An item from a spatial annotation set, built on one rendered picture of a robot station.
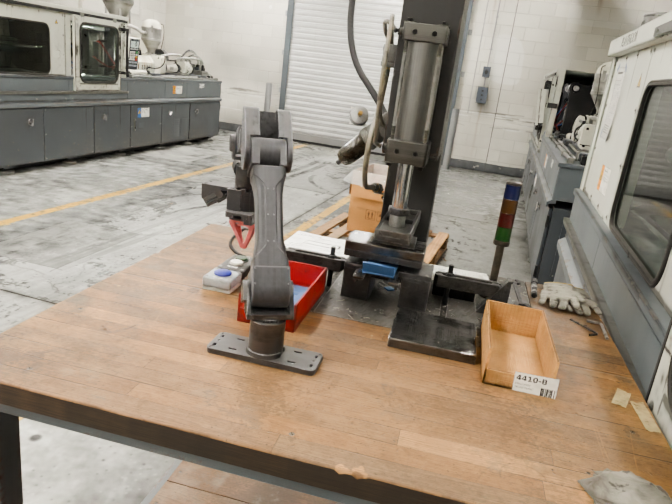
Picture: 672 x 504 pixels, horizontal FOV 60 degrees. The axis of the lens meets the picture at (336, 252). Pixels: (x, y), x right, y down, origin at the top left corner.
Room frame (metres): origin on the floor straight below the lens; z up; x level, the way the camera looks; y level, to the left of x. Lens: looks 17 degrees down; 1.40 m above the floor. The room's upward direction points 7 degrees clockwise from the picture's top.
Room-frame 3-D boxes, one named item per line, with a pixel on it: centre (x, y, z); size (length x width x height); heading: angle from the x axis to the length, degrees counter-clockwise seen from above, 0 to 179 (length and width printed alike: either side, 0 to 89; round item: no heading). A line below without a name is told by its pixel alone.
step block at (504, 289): (1.28, -0.38, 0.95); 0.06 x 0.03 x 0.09; 79
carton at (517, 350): (1.04, -0.38, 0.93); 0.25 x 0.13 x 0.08; 169
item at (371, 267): (1.26, -0.11, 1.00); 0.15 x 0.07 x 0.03; 169
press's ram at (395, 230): (1.37, -0.13, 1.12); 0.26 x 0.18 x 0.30; 169
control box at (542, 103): (6.55, -2.06, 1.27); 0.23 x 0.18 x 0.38; 76
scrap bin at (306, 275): (1.17, 0.10, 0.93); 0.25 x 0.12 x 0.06; 169
